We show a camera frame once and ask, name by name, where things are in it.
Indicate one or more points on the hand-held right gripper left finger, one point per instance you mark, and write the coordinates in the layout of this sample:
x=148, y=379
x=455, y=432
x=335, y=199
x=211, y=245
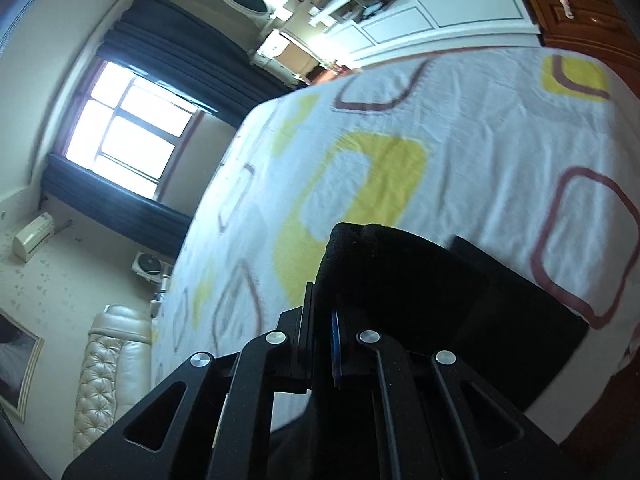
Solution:
x=306, y=330

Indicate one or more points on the bright window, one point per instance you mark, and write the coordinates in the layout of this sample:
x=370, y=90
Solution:
x=130, y=125

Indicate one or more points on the patterned white bed sheet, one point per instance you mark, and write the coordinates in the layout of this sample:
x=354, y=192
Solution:
x=475, y=160

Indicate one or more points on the cream tufted headboard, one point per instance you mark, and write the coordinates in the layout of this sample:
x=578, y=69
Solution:
x=112, y=375

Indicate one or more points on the framed wall picture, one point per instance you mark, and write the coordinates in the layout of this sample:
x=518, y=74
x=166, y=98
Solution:
x=15, y=360

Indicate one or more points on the white wall air conditioner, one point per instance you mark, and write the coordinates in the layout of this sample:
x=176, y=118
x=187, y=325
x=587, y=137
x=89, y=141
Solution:
x=32, y=235

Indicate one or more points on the brown wooden cabinet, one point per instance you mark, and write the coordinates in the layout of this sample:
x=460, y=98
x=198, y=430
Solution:
x=575, y=25

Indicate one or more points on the white round fan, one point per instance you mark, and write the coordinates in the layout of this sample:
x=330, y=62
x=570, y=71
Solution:
x=149, y=265

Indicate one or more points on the white television cabinet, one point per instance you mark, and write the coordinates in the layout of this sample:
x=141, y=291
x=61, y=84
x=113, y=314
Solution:
x=475, y=5

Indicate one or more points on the dark blue curtain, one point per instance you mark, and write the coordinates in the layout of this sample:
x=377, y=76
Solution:
x=115, y=210
x=200, y=60

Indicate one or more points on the white dressing table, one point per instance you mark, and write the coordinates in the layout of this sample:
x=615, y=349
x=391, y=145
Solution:
x=287, y=52

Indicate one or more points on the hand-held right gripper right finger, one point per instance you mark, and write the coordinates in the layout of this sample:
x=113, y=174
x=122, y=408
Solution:
x=336, y=341

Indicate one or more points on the black pants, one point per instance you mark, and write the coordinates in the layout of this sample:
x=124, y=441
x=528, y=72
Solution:
x=425, y=285

